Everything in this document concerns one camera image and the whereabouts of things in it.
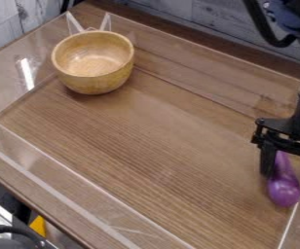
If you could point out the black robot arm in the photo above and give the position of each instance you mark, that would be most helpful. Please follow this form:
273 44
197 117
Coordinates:
277 22

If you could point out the brown wooden bowl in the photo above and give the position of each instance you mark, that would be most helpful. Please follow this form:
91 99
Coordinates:
94 61

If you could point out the yellow black equipment base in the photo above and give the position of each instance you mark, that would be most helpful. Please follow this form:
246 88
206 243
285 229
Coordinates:
34 223

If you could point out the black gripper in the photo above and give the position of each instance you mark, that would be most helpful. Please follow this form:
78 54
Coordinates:
274 135

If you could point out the purple toy eggplant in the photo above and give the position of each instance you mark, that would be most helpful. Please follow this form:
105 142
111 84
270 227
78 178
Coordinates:
284 184

